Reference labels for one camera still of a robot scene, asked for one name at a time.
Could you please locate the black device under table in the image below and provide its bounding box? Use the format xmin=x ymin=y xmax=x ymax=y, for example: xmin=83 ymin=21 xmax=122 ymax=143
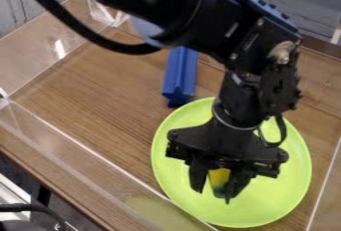
xmin=0 ymin=186 xmax=103 ymax=231

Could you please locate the yellow toy banana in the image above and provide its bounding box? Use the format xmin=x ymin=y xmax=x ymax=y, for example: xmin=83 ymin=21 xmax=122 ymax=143
xmin=208 ymin=168 xmax=230 ymax=198

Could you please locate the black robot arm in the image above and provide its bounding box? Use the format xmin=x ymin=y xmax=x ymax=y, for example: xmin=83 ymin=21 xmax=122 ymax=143
xmin=35 ymin=0 xmax=303 ymax=200

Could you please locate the clear acrylic enclosure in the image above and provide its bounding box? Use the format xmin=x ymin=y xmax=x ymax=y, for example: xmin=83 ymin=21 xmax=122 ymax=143
xmin=0 ymin=14 xmax=341 ymax=231

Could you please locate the green round plate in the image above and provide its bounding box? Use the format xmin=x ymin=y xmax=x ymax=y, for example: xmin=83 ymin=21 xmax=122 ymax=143
xmin=152 ymin=98 xmax=312 ymax=228

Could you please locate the black cable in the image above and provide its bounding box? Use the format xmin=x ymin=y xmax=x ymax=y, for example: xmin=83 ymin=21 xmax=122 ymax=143
xmin=0 ymin=202 xmax=66 ymax=231

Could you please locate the blue plastic block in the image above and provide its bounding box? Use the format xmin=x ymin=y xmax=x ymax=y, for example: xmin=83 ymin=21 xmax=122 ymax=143
xmin=162 ymin=47 xmax=198 ymax=108

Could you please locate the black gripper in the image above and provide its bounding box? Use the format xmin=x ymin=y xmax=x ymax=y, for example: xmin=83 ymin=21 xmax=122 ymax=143
xmin=166 ymin=118 xmax=289 ymax=203

